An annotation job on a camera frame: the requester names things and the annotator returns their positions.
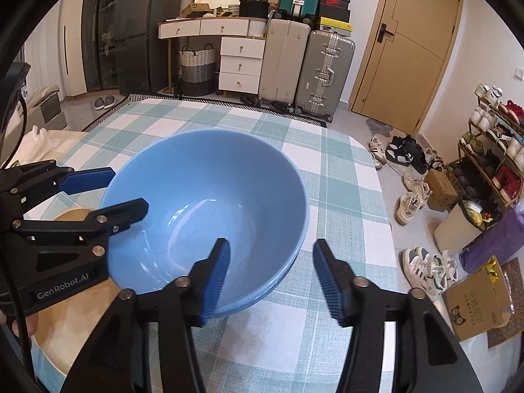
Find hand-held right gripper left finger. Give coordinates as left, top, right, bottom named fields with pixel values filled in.
left=67, top=237, right=231, bottom=393

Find black white patterned rug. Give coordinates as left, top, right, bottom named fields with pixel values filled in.
left=84, top=93, right=329, bottom=132

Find blue bowl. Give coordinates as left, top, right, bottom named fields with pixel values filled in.
left=99, top=129, right=310, bottom=319
left=207, top=229, right=309, bottom=319

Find beige suitcase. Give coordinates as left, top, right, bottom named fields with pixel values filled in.
left=259, top=18, right=312, bottom=108

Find white trash bin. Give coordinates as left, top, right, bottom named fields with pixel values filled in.
left=433, top=197, right=491, bottom=255

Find black cable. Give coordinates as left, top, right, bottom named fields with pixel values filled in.
left=0, top=90, right=37, bottom=383

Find grey refrigerator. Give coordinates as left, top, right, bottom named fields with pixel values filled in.
left=114, top=0, right=187, bottom=96

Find small cardboard box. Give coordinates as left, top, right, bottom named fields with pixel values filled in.
left=181, top=3, right=214, bottom=19

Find scattered sneakers group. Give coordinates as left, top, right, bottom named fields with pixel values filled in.
left=367, top=132, right=460, bottom=297

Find white vanity desk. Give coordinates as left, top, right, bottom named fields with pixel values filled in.
left=158, top=17, right=267, bottom=95

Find dark glass cabinet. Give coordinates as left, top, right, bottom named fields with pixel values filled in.
left=80, top=0, right=123, bottom=93

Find teal checked tablecloth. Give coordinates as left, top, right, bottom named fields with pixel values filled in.
left=30, top=98, right=401, bottom=393

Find yellow black box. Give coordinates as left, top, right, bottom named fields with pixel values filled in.
left=318, top=16, right=353, bottom=35

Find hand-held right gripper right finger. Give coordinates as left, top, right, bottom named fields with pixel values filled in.
left=313, top=238, right=486, bottom=393

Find tan wooden door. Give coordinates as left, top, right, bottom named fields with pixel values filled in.
left=348, top=0, right=465, bottom=137

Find brown patterned doormat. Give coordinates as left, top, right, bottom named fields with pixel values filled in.
left=486, top=257, right=524, bottom=349

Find woven laundry basket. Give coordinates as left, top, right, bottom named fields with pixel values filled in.
left=179, top=43, right=217, bottom=97

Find rows of shelved shoes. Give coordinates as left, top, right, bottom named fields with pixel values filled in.
left=469, top=84, right=524, bottom=214

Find person's left hand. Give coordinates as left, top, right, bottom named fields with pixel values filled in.
left=11, top=312, right=40, bottom=337

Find grey floor mat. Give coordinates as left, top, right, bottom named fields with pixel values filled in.
left=365, top=118, right=397, bottom=137

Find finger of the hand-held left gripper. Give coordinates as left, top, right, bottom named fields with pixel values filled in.
left=10, top=197, right=149, bottom=259
left=0, top=159, right=116, bottom=217

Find white plastic bag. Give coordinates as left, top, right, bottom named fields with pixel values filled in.
left=18, top=125, right=62, bottom=160

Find purple bag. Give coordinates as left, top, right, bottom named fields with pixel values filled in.
left=458, top=204, right=524, bottom=274

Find plain brown carton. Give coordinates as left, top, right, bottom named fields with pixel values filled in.
left=425, top=168, right=460, bottom=214

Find wooden shoe rack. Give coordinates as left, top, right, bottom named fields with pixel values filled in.
left=456, top=86, right=524, bottom=218

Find cream round plate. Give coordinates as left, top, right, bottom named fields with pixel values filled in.
left=32, top=208, right=138, bottom=378
left=41, top=278, right=132, bottom=371

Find printed cardboard box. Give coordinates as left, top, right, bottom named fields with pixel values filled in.
left=440, top=255, right=513, bottom=342

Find silver suitcase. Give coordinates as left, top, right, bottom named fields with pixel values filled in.
left=295, top=29, right=356, bottom=116

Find beige checked cloth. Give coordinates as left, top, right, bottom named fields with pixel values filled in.
left=20, top=129, right=97, bottom=168

